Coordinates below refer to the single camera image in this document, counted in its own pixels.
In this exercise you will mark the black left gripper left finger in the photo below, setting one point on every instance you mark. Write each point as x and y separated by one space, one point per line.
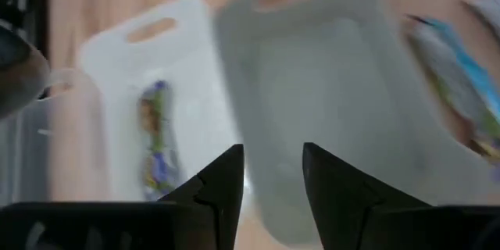
211 211

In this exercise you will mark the green purple granola bar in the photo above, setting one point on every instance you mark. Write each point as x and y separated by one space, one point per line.
156 144

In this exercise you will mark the clear plastic bin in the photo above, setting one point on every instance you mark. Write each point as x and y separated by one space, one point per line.
23 144

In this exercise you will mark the white plastic bin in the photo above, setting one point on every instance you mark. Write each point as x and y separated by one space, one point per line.
117 86

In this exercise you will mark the blue granola bar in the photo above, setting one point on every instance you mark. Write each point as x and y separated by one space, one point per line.
457 82

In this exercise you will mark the grey plastic bin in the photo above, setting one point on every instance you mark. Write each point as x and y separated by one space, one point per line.
312 86

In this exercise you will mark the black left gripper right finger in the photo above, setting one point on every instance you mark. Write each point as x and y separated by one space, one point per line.
351 218

